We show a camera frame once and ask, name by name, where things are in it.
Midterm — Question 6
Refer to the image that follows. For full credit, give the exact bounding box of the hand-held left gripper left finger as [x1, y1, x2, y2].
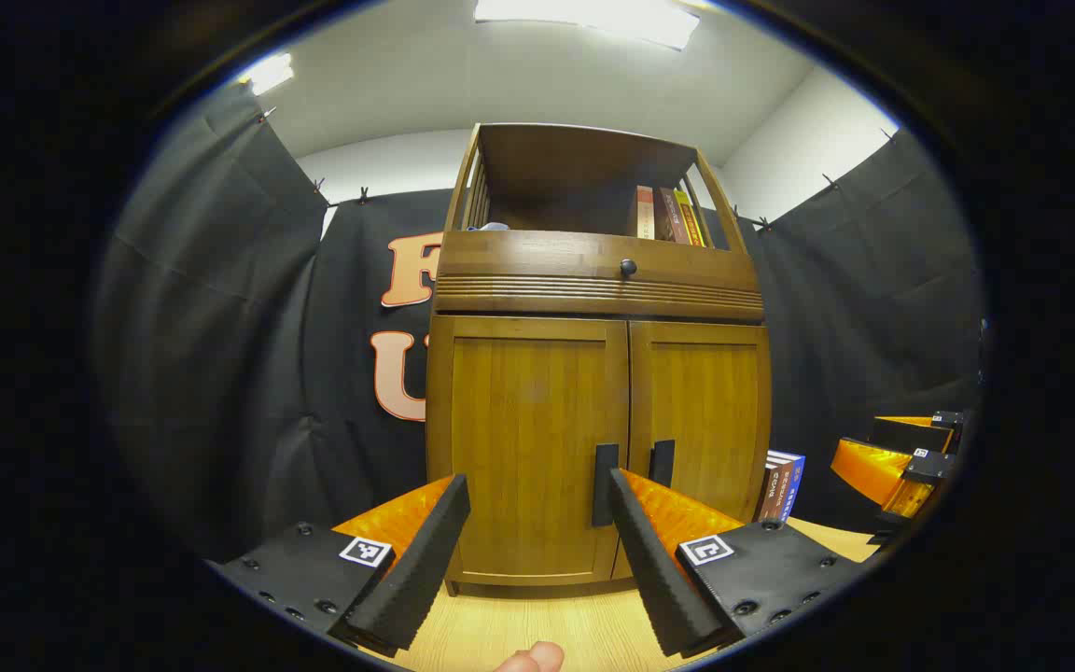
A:
[209, 473, 471, 658]

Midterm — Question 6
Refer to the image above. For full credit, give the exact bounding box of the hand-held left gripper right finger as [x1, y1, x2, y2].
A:
[607, 468, 867, 658]

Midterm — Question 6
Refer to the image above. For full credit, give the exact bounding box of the wooden cabinet door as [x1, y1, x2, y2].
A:
[427, 315, 632, 589]
[614, 320, 772, 581]

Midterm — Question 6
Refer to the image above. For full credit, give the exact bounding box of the wooden double-door shoe cabinet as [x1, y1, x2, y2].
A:
[426, 121, 774, 598]

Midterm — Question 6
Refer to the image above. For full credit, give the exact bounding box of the blue spine book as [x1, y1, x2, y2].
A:
[775, 451, 806, 524]

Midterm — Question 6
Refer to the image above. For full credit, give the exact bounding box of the maroon spine book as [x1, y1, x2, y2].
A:
[754, 455, 786, 522]

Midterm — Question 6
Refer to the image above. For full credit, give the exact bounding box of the black backdrop cloth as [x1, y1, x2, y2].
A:
[94, 82, 986, 566]

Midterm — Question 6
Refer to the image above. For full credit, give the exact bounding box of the yellow book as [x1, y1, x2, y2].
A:
[673, 189, 708, 248]

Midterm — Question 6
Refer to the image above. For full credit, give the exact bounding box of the brown book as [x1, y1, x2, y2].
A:
[655, 187, 688, 244]

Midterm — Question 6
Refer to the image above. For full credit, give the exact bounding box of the wooden drawer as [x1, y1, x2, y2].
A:
[440, 231, 761, 290]

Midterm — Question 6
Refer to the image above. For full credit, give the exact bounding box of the small ceiling light panel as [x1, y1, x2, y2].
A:
[241, 52, 296, 96]

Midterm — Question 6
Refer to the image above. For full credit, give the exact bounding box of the black left door handle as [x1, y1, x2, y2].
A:
[593, 443, 620, 528]

